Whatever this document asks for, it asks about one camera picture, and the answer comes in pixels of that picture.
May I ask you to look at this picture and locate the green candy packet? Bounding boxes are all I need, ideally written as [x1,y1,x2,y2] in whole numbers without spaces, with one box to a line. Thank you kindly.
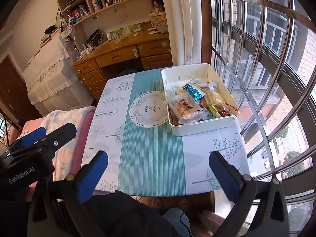
[208,103,222,118]

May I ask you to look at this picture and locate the orange cookie tray pack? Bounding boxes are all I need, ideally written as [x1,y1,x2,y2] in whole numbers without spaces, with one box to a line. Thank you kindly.
[165,93,207,125]

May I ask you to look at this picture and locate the blue foil candy packet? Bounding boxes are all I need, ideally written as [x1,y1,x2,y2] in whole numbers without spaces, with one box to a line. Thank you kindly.
[183,84,205,101]

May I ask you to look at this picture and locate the mixed nuts clear bag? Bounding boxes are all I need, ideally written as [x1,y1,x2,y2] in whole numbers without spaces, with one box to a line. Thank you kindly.
[219,102,239,117]

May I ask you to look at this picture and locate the pastel fleece blanket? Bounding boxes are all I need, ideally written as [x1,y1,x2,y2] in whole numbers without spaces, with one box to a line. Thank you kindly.
[4,105,97,182]

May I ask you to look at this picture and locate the dark wooden door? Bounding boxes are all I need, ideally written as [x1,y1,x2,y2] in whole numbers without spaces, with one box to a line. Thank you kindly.
[1,56,42,127]

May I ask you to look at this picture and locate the white lace covered cabinet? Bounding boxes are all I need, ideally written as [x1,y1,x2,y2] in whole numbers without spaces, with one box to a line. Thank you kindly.
[23,34,94,116]

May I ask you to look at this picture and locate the blue white patterned tablecloth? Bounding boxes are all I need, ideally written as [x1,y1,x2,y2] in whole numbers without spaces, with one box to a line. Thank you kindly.
[82,70,249,197]

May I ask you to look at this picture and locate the floral ceramic plate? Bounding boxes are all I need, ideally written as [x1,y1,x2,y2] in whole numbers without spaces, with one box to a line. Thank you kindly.
[129,91,168,128]

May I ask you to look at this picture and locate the plastic bag under desk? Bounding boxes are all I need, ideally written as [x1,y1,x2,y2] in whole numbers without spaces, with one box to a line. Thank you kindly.
[117,69,137,77]

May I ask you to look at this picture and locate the white small bottle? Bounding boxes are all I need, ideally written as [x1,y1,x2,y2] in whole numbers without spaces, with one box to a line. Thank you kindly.
[107,32,113,42]

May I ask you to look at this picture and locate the wooden desk with drawers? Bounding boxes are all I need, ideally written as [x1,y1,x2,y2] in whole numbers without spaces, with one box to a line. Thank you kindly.
[73,31,172,101]

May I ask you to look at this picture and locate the wooden bookshelf hutch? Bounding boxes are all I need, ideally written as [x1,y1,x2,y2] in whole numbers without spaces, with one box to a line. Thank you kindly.
[56,0,151,47]

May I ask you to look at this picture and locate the white plastic storage bin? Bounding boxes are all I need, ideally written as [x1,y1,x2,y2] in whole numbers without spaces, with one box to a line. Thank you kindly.
[161,63,239,136]

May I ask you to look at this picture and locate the patterned cardboard box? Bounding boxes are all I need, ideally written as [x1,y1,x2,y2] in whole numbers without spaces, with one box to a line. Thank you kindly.
[150,14,168,33]

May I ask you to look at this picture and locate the doll on desk box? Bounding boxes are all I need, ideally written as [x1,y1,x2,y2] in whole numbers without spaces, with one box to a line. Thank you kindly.
[149,0,165,17]

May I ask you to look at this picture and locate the metal window security grille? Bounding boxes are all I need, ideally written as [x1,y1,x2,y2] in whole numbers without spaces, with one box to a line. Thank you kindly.
[209,0,315,236]

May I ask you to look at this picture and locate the cream floral curtain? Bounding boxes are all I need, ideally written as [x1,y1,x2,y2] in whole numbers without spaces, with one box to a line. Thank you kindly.
[163,0,202,65]

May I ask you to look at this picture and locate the white charger with cables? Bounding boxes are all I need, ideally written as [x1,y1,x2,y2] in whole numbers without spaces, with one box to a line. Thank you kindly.
[77,44,93,60]

